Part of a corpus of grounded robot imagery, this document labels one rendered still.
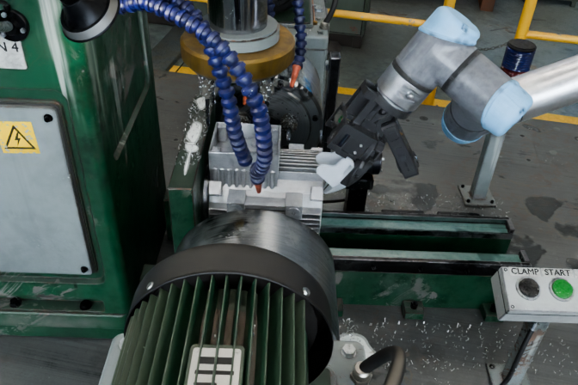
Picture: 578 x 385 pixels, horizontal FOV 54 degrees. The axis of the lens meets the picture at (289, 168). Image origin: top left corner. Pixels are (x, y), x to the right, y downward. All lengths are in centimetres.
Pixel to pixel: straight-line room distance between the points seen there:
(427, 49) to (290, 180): 34
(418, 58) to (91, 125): 47
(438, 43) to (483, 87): 9
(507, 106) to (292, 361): 53
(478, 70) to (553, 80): 20
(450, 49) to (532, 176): 88
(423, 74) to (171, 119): 103
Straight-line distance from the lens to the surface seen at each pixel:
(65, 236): 97
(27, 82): 83
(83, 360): 114
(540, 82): 100
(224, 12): 86
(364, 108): 89
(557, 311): 95
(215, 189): 99
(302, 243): 80
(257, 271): 46
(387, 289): 117
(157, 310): 47
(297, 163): 101
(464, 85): 84
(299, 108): 121
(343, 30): 417
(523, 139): 183
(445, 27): 84
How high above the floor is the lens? 170
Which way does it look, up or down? 36 degrees down
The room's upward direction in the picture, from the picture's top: 3 degrees clockwise
